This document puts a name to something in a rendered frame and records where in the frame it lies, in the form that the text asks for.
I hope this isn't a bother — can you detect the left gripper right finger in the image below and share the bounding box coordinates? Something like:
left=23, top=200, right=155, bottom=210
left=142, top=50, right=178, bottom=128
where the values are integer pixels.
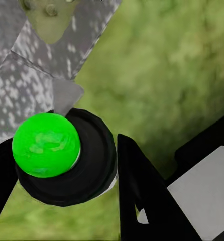
left=117, top=134, right=202, bottom=241

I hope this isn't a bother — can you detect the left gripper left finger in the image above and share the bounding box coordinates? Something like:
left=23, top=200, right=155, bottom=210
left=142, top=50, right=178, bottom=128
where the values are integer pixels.
left=0, top=137, right=18, bottom=214

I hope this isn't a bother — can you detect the insectifuge atomizer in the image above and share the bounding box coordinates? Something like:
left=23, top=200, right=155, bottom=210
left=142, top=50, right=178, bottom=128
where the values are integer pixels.
left=12, top=79, right=119, bottom=207

